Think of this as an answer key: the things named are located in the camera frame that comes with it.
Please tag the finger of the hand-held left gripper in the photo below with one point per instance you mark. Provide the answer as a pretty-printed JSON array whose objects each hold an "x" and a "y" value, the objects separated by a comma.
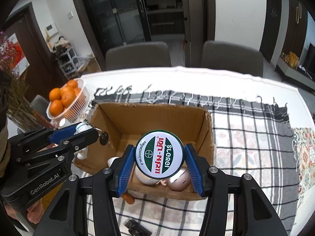
[
  {"x": 64, "y": 134},
  {"x": 81, "y": 140}
]

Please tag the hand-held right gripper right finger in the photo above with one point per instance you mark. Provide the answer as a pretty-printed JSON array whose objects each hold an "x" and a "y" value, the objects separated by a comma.
[{"x": 195, "y": 169}]

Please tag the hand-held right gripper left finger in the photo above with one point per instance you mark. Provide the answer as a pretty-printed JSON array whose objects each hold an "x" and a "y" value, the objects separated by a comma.
[{"x": 125, "y": 169}]

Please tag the silver dome timer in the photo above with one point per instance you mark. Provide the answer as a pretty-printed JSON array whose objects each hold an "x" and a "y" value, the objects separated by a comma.
[{"x": 178, "y": 183}]

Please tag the pink round deer case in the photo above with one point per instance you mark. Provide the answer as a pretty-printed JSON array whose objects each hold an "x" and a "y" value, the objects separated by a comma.
[{"x": 145, "y": 180}]

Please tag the round green white tin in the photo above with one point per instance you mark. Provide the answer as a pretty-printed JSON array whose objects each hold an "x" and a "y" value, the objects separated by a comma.
[{"x": 158, "y": 154}]

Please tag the brown cardboard box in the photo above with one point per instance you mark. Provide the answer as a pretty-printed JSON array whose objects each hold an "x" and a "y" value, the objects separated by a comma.
[{"x": 152, "y": 118}]

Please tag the person's left hand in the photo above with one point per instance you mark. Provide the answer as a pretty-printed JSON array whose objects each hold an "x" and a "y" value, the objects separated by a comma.
[{"x": 34, "y": 215}]

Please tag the white plastic fruit basket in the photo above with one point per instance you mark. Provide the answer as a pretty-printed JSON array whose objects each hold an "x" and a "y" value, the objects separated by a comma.
[{"x": 73, "y": 110}]

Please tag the brown key fob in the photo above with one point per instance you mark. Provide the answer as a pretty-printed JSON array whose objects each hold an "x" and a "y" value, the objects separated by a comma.
[{"x": 128, "y": 198}]

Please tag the pile of oranges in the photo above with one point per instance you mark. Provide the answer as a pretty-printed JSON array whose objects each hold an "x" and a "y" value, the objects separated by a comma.
[{"x": 61, "y": 98}]

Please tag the glass vase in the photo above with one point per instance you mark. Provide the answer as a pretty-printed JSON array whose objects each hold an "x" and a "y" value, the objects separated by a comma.
[{"x": 29, "y": 121}]

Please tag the grey dining chair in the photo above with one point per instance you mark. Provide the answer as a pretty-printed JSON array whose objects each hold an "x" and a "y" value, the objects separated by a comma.
[
  {"x": 231, "y": 59},
  {"x": 40, "y": 104},
  {"x": 137, "y": 56}
]

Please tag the dried pink flowers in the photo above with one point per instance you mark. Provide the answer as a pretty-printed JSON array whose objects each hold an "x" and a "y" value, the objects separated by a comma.
[{"x": 19, "y": 98}]

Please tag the grey checked tablecloth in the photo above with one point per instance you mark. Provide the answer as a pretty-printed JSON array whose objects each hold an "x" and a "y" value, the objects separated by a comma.
[{"x": 246, "y": 140}]

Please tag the black multi-tool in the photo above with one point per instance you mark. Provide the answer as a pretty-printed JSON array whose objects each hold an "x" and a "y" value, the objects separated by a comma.
[{"x": 136, "y": 227}]

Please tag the white shoe rack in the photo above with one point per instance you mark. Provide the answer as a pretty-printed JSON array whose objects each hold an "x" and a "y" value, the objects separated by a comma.
[{"x": 69, "y": 61}]

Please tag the floral placemat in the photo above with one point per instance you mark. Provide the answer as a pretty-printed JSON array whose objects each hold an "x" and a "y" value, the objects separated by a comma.
[{"x": 305, "y": 157}]

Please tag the sliding glass door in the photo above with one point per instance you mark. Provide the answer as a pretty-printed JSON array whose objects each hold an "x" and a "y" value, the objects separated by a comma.
[{"x": 123, "y": 17}]

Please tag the grey television cabinet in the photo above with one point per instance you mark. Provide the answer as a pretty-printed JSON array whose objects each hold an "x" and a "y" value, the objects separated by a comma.
[{"x": 295, "y": 75}]

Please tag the yellow bag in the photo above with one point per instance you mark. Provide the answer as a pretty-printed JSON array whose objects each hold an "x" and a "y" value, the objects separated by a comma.
[{"x": 293, "y": 59}]

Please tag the black television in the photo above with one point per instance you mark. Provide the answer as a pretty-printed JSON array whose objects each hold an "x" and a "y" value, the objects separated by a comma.
[{"x": 311, "y": 59}]

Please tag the dark wooden door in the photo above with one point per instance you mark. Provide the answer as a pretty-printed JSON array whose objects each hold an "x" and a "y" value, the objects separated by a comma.
[{"x": 270, "y": 22}]

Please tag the red wall poster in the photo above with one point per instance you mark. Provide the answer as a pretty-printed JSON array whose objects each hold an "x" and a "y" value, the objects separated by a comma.
[{"x": 21, "y": 59}]

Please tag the white wall switch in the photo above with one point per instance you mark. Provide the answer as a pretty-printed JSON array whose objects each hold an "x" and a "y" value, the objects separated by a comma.
[{"x": 70, "y": 14}]

